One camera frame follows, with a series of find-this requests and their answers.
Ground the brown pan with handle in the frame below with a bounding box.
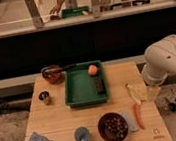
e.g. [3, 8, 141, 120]
[41, 64, 76, 84]

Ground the blue ceramic cup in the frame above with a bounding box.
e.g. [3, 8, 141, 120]
[74, 126, 90, 141]

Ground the dark bowl with beans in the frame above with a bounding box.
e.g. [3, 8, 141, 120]
[97, 112, 129, 141]

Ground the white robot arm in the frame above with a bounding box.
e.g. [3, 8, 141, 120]
[142, 34, 176, 86]

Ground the dark rectangular block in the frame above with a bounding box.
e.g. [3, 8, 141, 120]
[94, 76, 105, 93]

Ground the far green tray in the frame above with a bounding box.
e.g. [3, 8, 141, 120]
[61, 6, 90, 18]

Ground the small metal cup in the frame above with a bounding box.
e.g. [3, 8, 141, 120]
[38, 91, 51, 105]

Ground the green plastic tray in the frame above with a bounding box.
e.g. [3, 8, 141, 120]
[65, 60, 109, 108]

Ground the orange round fruit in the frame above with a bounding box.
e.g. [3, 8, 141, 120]
[88, 64, 98, 76]

